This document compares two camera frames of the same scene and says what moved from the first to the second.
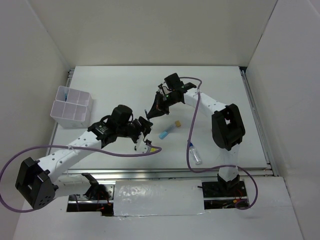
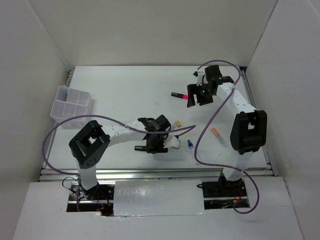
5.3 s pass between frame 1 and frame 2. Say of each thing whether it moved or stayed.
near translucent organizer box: stayed
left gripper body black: moved
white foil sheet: stayed
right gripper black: moved
